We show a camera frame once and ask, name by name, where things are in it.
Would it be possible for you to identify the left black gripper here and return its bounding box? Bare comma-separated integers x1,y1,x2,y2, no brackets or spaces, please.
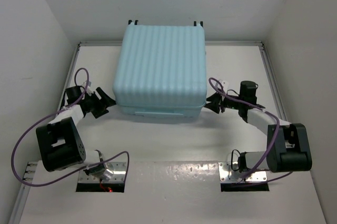
83,87,118,118

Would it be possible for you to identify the light blue hardshell suitcase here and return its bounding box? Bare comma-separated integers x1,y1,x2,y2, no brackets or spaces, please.
112,24,207,118

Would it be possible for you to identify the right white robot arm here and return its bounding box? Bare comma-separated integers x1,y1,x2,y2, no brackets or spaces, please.
205,77,312,178

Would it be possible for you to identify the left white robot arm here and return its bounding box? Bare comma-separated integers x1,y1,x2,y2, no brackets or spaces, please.
36,86,116,172

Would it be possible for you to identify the lid suitcase wheel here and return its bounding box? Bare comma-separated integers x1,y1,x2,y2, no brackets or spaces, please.
193,21,203,27
128,20,138,26

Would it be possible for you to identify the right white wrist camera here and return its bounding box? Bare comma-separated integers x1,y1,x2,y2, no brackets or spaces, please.
216,79,229,93

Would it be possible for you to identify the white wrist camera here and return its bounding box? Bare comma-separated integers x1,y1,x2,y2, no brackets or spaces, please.
81,81,94,96
216,79,229,93

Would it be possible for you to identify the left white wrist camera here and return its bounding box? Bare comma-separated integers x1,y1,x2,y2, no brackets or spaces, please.
81,81,94,96

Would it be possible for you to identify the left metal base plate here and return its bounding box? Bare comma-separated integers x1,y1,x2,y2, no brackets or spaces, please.
78,162,127,184

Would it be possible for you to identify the metal base plate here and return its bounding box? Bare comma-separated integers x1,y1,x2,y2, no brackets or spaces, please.
217,161,269,184
78,162,127,184

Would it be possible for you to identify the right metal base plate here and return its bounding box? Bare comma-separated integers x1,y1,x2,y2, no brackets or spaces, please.
217,161,269,184

